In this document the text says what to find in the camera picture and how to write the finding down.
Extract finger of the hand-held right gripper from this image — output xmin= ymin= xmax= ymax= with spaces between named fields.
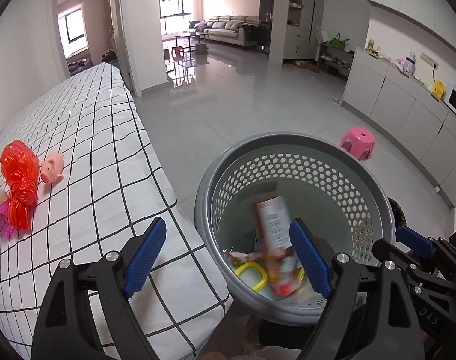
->
xmin=396 ymin=226 xmax=456 ymax=271
xmin=373 ymin=238 xmax=438 ymax=282

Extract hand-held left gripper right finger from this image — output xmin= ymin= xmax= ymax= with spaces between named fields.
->
xmin=289 ymin=217 xmax=427 ymax=360

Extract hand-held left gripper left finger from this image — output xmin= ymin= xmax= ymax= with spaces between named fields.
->
xmin=31 ymin=217 xmax=168 ymax=360

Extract long red cardboard box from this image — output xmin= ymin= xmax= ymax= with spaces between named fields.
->
xmin=253 ymin=195 xmax=307 ymax=297

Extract yellow plastic ring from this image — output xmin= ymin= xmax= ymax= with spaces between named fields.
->
xmin=233 ymin=262 xmax=269 ymax=290

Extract pink snack packet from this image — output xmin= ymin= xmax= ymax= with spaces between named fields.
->
xmin=226 ymin=251 xmax=268 ymax=267

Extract grey perforated basket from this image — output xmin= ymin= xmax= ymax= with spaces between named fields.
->
xmin=194 ymin=131 xmax=397 ymax=325

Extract pink plastic stool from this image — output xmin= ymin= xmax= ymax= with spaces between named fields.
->
xmin=339 ymin=127 xmax=375 ymax=159

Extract pink pig toy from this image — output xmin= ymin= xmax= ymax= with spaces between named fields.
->
xmin=39 ymin=152 xmax=66 ymax=184

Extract white floor cabinet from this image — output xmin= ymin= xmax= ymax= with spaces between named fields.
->
xmin=342 ymin=47 xmax=456 ymax=208

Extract red plastic bag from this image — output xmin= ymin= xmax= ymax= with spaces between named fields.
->
xmin=0 ymin=139 xmax=40 ymax=231

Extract white figure bottle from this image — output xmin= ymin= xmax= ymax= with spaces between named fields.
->
xmin=404 ymin=52 xmax=419 ymax=74

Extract shoe rack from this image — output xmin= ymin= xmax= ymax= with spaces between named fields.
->
xmin=318 ymin=41 xmax=354 ymax=78

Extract green bag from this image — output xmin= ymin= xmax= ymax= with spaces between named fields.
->
xmin=329 ymin=33 xmax=350 ymax=49

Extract dark coffee table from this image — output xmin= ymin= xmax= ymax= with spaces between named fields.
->
xmin=176 ymin=32 xmax=210 ymax=51

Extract beige sofa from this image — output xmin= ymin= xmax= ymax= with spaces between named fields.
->
xmin=188 ymin=15 xmax=262 ymax=49

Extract dark tall cabinet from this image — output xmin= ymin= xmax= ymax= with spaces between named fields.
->
xmin=260 ymin=0 xmax=275 ymax=23

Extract white wall cabinets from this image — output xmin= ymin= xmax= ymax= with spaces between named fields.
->
xmin=364 ymin=0 xmax=456 ymax=51

